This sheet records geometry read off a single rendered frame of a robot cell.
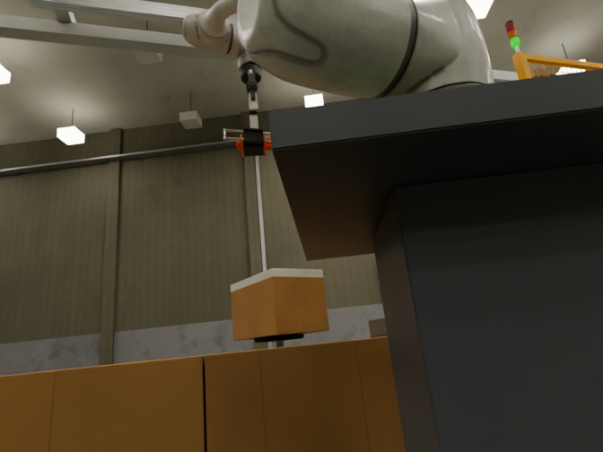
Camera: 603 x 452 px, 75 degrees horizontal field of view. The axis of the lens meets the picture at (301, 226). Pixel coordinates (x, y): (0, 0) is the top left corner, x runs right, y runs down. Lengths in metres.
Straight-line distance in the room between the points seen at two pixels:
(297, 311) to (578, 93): 2.24
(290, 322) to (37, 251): 10.43
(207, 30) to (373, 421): 1.29
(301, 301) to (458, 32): 2.10
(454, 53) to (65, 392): 0.91
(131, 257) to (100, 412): 10.09
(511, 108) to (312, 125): 0.17
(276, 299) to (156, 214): 8.76
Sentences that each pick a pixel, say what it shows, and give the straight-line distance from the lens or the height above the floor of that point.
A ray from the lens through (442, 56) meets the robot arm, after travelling 0.63.
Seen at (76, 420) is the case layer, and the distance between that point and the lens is 0.96.
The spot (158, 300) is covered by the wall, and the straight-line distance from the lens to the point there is 10.47.
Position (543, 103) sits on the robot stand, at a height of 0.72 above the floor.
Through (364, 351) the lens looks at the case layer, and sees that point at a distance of 1.01.
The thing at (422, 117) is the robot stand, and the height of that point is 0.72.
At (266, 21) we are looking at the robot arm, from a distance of 0.55.
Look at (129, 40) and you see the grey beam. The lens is 3.90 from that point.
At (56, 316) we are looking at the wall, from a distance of 11.72.
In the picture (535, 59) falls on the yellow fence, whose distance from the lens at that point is 2.97.
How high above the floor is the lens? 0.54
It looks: 17 degrees up
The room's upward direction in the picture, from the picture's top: 6 degrees counter-clockwise
